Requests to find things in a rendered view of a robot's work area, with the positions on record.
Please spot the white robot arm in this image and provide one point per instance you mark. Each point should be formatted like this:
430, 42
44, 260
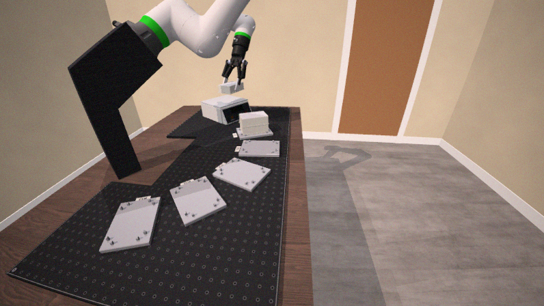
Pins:
205, 35

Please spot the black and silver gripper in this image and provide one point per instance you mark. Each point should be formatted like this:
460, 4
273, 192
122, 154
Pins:
238, 54

